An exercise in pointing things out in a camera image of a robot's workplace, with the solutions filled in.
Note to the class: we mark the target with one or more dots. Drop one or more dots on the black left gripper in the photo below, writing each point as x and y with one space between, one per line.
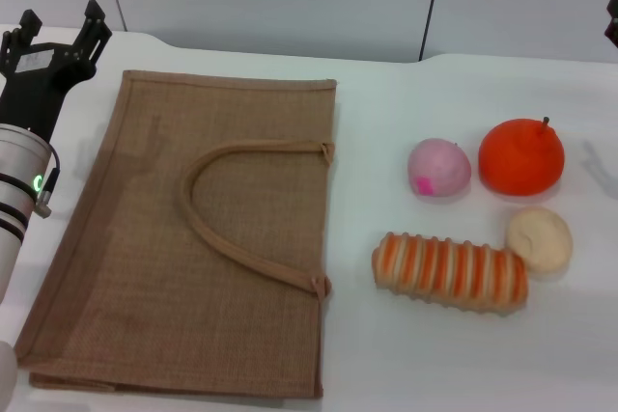
36 89

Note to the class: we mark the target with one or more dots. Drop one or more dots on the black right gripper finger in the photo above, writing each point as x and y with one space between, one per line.
613 21

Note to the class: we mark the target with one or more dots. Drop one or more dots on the brown jute handbag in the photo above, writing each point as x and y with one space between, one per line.
145 219

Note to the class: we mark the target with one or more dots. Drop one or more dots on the beige egg yolk pastry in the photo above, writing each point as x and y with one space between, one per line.
543 240

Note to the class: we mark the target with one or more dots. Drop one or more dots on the orange striped bread loaf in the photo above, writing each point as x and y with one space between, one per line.
449 274

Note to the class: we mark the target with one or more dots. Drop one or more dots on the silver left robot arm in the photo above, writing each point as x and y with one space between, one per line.
17 180

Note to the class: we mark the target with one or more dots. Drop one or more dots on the orange persimmon toy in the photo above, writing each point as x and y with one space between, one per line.
519 158

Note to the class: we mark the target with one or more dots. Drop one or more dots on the pink peach toy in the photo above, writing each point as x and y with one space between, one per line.
437 166

